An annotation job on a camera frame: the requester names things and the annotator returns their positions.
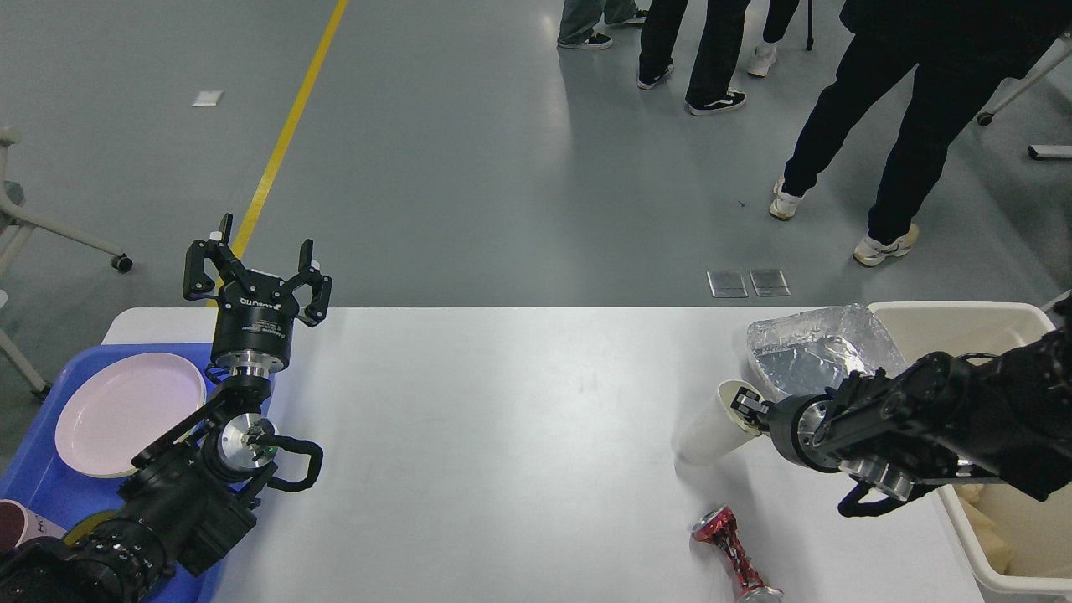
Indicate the foil tray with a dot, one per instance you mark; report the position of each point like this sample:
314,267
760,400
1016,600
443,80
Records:
809,351

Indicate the right metal floor plate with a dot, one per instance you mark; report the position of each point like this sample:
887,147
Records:
769,283

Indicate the white bar on floor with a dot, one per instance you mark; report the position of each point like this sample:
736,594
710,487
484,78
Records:
1046,152

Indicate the beige plastic bin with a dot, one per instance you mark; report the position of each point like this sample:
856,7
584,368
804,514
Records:
1037,532

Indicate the white chair leg right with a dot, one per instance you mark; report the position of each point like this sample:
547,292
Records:
1007,94

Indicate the white chair base left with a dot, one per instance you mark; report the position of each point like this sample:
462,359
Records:
23,223

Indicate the person in grey jeans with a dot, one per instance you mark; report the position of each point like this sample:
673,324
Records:
580,18

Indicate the metal floor plate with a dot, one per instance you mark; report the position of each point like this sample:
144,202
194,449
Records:
727,285
769,283

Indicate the crushed red can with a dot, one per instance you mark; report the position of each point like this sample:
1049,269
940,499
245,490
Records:
719,528

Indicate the pink mug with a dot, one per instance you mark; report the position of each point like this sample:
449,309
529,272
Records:
19,525

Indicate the white paper cup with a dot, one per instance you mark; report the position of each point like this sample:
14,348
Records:
713,433

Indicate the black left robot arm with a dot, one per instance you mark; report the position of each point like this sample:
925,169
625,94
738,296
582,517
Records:
194,490

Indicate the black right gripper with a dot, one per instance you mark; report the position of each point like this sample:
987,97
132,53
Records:
790,423

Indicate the pink plate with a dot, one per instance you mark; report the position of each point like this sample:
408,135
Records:
123,408

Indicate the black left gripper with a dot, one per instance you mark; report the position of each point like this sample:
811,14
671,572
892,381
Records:
251,327

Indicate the left metal floor plate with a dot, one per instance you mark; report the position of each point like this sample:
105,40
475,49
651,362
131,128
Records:
727,285

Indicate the white paper on floor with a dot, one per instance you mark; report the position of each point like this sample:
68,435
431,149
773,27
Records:
207,98

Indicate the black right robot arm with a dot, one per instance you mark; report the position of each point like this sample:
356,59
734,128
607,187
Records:
905,397

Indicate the blue plastic tray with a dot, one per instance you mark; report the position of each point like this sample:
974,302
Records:
38,479

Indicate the dark blue mug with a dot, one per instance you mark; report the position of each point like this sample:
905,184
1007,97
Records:
86,526

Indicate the person with white sneakers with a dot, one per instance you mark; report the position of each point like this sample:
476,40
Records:
777,20

